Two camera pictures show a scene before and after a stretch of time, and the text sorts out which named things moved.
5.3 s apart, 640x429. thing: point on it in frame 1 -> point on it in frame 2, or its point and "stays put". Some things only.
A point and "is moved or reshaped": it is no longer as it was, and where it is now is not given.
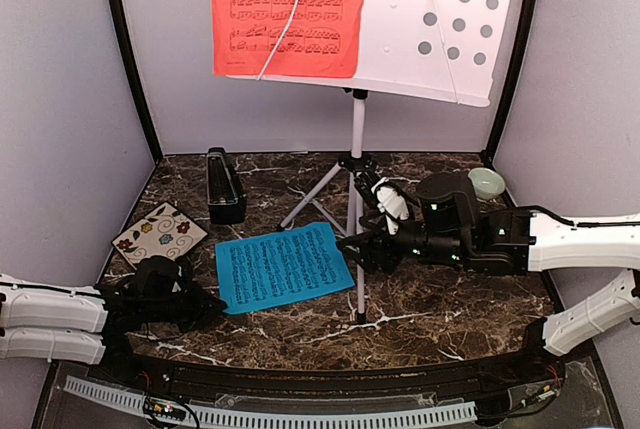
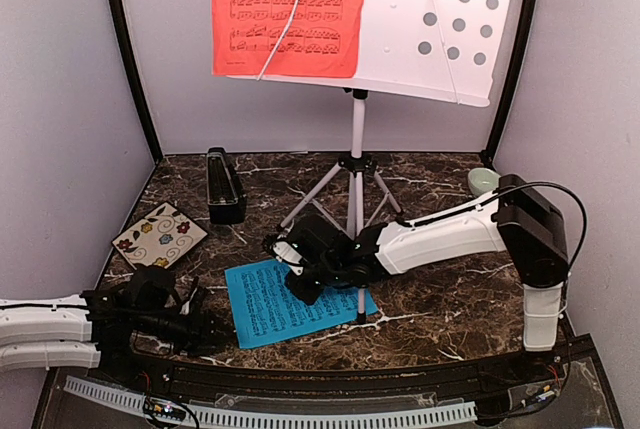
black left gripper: (203, 311) -> (201, 335)
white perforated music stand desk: (435, 23) stays put
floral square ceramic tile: (164, 232) stays put
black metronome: (227, 205) stays put
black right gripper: (370, 242) -> (307, 293)
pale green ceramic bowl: (488, 184) stays put
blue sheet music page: (281, 268) is moved or reshaped
